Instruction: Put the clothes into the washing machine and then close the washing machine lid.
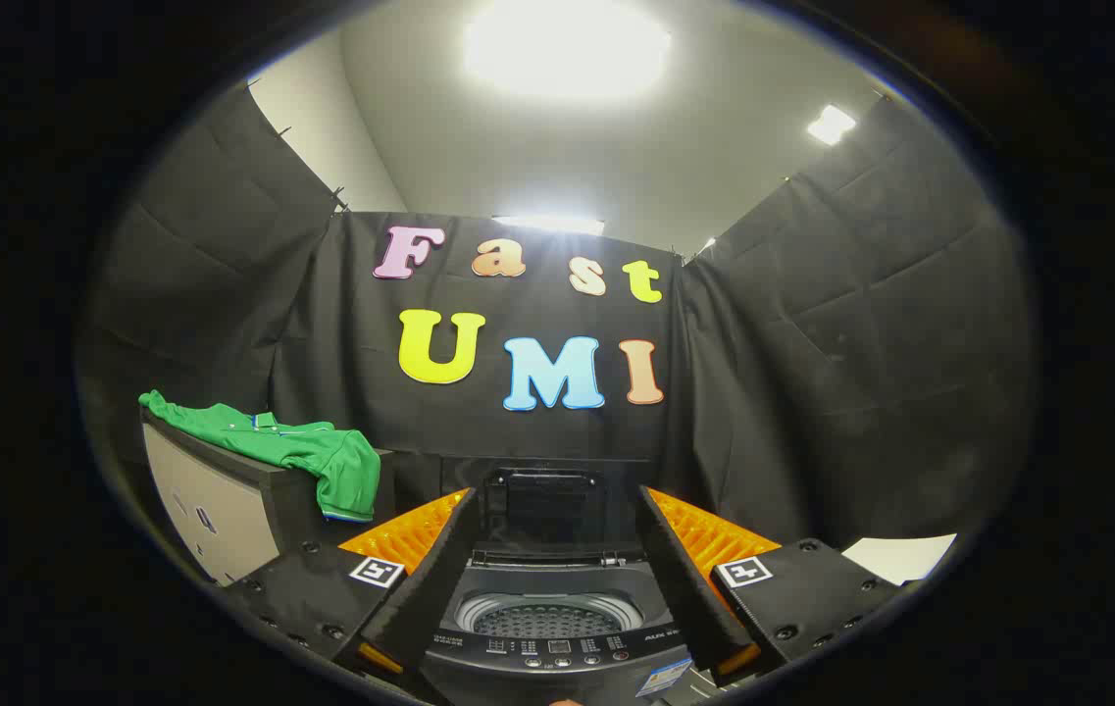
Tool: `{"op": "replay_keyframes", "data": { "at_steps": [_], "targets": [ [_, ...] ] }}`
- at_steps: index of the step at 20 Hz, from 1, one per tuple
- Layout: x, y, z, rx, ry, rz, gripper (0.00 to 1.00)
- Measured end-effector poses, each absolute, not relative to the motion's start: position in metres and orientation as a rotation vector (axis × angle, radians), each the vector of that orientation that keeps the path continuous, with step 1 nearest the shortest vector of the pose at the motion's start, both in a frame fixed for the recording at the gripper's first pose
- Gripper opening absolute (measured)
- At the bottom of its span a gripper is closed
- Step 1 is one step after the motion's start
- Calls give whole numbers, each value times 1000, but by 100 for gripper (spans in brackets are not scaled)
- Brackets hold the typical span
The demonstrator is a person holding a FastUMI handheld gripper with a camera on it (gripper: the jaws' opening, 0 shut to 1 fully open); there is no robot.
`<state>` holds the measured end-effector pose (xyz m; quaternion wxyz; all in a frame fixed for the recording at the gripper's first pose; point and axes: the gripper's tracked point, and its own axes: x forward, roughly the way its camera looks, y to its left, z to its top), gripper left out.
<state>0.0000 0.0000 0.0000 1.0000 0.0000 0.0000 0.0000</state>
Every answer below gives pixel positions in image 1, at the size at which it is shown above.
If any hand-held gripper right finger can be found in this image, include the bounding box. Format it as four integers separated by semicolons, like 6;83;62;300
637;484;906;687

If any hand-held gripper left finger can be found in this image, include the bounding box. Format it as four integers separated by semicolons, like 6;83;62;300
222;487;480;682

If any green polo shirt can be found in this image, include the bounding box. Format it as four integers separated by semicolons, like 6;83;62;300
138;389;382;523

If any grey washing machine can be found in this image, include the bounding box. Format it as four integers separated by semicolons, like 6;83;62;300
417;549;720;706

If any grey cabinet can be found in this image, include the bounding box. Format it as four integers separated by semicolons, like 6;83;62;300
140;407;396;587

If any black backdrop cloth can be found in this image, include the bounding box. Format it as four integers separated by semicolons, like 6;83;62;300
76;83;1039;589

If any long ceiling light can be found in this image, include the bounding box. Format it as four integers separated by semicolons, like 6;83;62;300
493;215;606;237

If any small ceiling light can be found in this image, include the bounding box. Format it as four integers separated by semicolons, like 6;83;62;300
807;105;857;146

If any large ceiling light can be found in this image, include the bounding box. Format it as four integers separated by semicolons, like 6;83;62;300
464;0;671;101

